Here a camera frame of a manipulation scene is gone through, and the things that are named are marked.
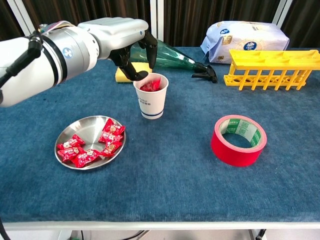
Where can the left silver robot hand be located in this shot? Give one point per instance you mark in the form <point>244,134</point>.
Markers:
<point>117,35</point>

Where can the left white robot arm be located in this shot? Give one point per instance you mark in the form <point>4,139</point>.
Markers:
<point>25,70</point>

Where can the white paper cup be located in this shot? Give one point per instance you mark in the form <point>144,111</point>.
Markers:
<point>151,102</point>

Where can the silver metal plate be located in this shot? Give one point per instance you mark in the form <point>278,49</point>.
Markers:
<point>87,127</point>

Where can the black pleated curtain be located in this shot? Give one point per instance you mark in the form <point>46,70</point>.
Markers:
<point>187,20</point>
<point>87,10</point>
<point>7,20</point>
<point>305,22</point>

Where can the yellow sponge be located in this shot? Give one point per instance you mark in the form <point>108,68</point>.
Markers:
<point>120,75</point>

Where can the green spray bottle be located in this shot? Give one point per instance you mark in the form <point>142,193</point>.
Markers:
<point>175,56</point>

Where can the white blue tissue pack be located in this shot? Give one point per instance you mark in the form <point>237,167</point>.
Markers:
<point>237,37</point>

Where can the blue table cloth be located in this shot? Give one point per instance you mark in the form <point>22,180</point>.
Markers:
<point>175,175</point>

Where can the red tape roll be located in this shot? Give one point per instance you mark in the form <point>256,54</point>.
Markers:
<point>225,150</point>

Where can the yellow plastic rack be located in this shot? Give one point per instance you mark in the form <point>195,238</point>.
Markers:
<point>275,67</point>

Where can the white metal frame post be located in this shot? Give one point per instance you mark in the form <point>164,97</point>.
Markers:
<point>281,13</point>
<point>23,20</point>
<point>157,12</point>

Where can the grey metal table frame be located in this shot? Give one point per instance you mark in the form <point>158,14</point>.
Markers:
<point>175,225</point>

